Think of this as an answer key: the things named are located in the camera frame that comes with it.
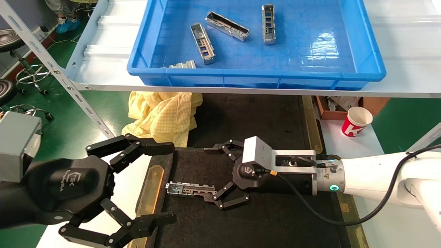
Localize yellow checked cloth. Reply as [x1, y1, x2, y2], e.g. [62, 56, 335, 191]
[121, 91, 204, 148]

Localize white power strip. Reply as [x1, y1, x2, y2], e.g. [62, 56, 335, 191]
[32, 25, 59, 45]

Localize black conveyor belt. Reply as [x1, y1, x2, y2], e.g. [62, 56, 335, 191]
[187, 93, 310, 149]

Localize black round swivel stool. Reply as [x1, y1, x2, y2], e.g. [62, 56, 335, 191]
[0, 29, 51, 96]
[0, 79, 54, 122]

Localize pile of grey metal plates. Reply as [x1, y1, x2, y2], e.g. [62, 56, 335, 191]
[326, 96, 361, 111]

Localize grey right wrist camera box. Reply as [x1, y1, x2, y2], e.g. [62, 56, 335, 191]
[242, 136, 317, 173]

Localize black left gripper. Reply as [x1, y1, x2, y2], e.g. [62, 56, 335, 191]
[0, 134, 177, 248]

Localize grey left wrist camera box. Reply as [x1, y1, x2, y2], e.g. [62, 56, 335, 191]
[0, 111, 42, 183]

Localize perforated white shelf post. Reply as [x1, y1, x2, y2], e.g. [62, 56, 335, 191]
[406, 121, 441, 154]
[0, 0, 115, 139]

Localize person with blue shoe covers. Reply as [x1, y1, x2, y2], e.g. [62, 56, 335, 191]
[44, 0, 99, 34]

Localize blue plastic tray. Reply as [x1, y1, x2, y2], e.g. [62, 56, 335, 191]
[126, 0, 386, 91]

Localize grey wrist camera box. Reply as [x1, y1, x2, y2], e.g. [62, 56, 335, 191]
[242, 136, 317, 173]
[0, 111, 42, 183]

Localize brown cardboard box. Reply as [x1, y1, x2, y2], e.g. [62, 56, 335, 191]
[314, 96, 391, 121]

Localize red and white paper cup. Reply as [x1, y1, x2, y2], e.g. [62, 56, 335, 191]
[341, 106, 373, 138]

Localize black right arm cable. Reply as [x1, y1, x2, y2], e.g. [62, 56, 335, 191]
[257, 144, 441, 227]

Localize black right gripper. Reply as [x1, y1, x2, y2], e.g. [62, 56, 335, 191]
[203, 139, 318, 210]

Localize gold metal rail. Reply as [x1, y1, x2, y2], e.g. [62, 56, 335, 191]
[301, 95, 324, 154]

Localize silver metal bracket part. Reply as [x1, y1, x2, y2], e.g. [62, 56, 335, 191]
[167, 60, 196, 69]
[190, 23, 216, 65]
[166, 182, 217, 200]
[261, 4, 276, 45]
[205, 11, 250, 42]

